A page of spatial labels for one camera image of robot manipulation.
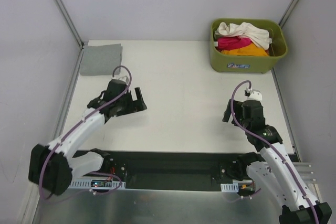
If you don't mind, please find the left aluminium frame post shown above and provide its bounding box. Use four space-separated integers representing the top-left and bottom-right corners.
54 0 85 49

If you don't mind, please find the grey t shirt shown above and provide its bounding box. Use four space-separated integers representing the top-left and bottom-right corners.
79 44 123 76

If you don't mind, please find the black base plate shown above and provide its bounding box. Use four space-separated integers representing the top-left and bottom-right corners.
80 150 267 190

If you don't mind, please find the aluminium rail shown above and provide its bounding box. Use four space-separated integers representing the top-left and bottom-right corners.
294 162 317 184

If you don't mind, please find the right white cable duct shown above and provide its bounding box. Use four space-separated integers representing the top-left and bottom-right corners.
220 183 239 193

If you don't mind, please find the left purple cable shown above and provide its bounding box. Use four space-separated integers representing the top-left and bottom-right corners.
38 66 133 205

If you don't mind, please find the green plastic bin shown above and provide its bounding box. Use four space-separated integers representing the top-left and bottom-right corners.
209 18 288 73

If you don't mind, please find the white t shirt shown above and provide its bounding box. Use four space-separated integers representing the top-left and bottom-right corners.
215 22 272 50

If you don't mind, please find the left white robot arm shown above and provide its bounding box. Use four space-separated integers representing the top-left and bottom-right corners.
28 79 147 196

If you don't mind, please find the left white cable duct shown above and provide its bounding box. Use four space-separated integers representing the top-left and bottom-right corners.
68 178 126 190

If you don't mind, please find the purple cable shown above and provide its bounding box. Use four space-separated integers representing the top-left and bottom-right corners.
38 66 133 205
222 80 320 224

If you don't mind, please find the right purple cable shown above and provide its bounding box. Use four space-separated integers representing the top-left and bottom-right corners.
222 80 320 224

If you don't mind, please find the white cable duct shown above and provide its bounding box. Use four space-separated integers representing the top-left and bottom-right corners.
68 178 126 190
220 183 239 193

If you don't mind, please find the orange t shirt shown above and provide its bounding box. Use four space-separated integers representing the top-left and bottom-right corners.
221 44 269 57

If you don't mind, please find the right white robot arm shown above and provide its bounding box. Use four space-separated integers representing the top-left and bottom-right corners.
223 99 332 223

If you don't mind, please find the pink t shirt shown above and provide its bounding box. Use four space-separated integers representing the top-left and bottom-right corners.
217 36 253 50

